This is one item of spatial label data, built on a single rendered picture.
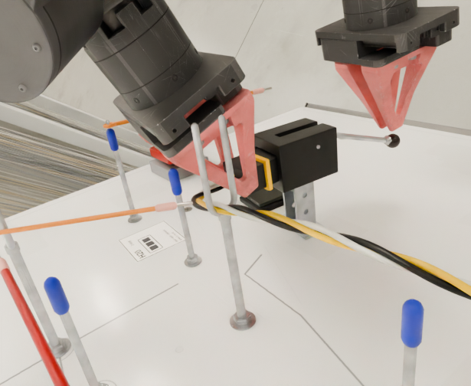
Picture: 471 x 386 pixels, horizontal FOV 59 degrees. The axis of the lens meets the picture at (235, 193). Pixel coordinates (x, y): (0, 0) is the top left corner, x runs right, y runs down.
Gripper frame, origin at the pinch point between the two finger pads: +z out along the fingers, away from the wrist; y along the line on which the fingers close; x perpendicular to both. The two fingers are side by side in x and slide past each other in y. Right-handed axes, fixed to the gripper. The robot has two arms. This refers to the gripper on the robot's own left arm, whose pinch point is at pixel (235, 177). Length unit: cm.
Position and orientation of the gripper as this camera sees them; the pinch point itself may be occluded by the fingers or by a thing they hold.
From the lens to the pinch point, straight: 32.8
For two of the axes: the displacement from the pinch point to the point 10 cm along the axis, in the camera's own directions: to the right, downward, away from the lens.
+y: 4.6, 3.3, -8.2
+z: 5.0, 6.7, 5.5
